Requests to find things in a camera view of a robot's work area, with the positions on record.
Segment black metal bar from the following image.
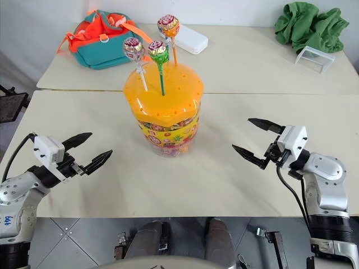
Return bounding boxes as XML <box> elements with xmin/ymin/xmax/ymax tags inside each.
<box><xmin>256</xmin><ymin>228</ymin><xmax>290</xmax><ymax>269</ymax></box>

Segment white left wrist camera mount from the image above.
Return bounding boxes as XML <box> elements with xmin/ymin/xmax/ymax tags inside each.
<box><xmin>33</xmin><ymin>135</ymin><xmax>71</xmax><ymax>183</ymax></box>

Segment black metal stand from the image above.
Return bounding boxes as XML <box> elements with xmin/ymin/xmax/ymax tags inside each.
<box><xmin>0</xmin><ymin>83</ymin><xmax>30</xmax><ymax>124</ymax></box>

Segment orange-lidded lollipop jar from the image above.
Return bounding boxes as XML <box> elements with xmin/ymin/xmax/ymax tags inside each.
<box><xmin>123</xmin><ymin>62</ymin><xmax>204</xmax><ymax>159</ymax></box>

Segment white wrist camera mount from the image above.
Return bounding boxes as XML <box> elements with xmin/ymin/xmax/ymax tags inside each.
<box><xmin>275</xmin><ymin>125</ymin><xmax>309</xmax><ymax>164</ymax></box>
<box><xmin>33</xmin><ymin>135</ymin><xmax>71</xmax><ymax>183</ymax></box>

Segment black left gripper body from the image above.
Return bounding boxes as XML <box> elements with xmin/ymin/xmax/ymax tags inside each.
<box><xmin>57</xmin><ymin>152</ymin><xmax>85</xmax><ymax>180</ymax></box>

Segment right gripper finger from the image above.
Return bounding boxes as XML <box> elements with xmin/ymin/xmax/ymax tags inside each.
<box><xmin>232</xmin><ymin>144</ymin><xmax>270</xmax><ymax>170</ymax></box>
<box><xmin>247</xmin><ymin>118</ymin><xmax>286</xmax><ymax>136</ymax></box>

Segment silver-wrapped lollipop, white stick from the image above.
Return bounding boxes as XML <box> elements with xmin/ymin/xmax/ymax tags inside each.
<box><xmin>122</xmin><ymin>36</ymin><xmax>149</xmax><ymax>92</ymax></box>

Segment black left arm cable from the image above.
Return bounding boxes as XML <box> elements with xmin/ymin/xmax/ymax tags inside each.
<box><xmin>1</xmin><ymin>133</ymin><xmax>39</xmax><ymax>183</ymax></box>

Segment orange-wrapped lollipop, orange stick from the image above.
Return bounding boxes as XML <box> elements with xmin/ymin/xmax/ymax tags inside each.
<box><xmin>156</xmin><ymin>14</ymin><xmax>181</xmax><ymax>68</ymax></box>

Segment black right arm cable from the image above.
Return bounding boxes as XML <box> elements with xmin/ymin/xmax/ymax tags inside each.
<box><xmin>275</xmin><ymin>164</ymin><xmax>312</xmax><ymax>225</ymax></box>

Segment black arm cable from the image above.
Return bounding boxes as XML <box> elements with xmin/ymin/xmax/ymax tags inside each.
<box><xmin>275</xmin><ymin>164</ymin><xmax>312</xmax><ymax>225</ymax></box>
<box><xmin>1</xmin><ymin>133</ymin><xmax>39</xmax><ymax>183</ymax></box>

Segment dark rounded shape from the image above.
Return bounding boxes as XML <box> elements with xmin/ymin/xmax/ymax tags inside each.
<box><xmin>124</xmin><ymin>220</ymin><xmax>164</xmax><ymax>260</ymax></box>

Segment white rectangular box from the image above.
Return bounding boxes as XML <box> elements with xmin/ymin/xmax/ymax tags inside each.
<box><xmin>160</xmin><ymin>24</ymin><xmax>209</xmax><ymax>55</ymax></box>

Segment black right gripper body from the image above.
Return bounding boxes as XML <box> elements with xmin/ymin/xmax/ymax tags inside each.
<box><xmin>264</xmin><ymin>135</ymin><xmax>292</xmax><ymax>169</ymax></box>

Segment green-wrapped lollipop, green stick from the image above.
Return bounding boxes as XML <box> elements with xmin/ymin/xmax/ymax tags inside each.
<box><xmin>147</xmin><ymin>39</ymin><xmax>171</xmax><ymax>97</ymax></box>

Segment crumpled green cloth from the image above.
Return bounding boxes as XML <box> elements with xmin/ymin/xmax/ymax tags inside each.
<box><xmin>274</xmin><ymin>1</ymin><xmax>350</xmax><ymax>54</ymax></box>

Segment teal and orange backpack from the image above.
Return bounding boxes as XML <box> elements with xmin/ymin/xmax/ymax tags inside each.
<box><xmin>56</xmin><ymin>8</ymin><xmax>151</xmax><ymax>71</ymax></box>

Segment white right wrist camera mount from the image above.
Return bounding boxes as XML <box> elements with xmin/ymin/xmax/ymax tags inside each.
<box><xmin>275</xmin><ymin>125</ymin><xmax>309</xmax><ymax>164</ymax></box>

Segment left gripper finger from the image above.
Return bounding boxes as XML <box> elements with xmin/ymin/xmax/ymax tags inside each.
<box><xmin>82</xmin><ymin>149</ymin><xmax>114</xmax><ymax>176</ymax></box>
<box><xmin>62</xmin><ymin>132</ymin><xmax>93</xmax><ymax>155</ymax></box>

